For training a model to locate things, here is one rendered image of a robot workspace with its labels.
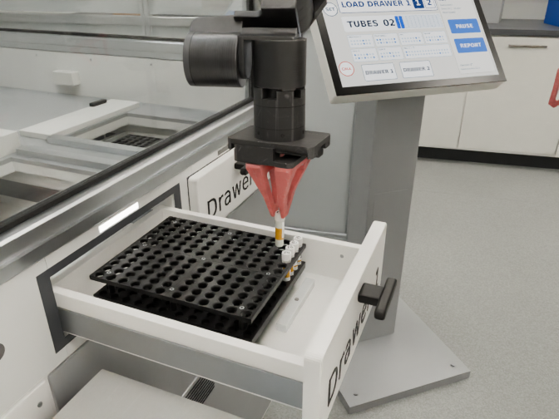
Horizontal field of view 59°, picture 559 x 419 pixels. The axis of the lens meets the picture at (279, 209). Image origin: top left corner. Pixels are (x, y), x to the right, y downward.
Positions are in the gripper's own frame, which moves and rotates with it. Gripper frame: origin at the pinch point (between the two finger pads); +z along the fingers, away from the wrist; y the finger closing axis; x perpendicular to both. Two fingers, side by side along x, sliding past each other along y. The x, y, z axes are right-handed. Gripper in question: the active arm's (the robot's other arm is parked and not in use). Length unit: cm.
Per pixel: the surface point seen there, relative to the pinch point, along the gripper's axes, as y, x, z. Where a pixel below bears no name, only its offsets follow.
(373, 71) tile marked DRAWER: -7, 77, -6
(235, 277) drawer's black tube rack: -4.1, -4.0, 8.2
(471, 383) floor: 30, 92, 95
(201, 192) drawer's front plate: -21.4, 16.3, 7.1
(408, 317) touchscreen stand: 5, 114, 90
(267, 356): 4.8, -14.2, 9.5
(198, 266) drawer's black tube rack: -9.7, -3.7, 8.1
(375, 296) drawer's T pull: 12.9, -2.6, 7.4
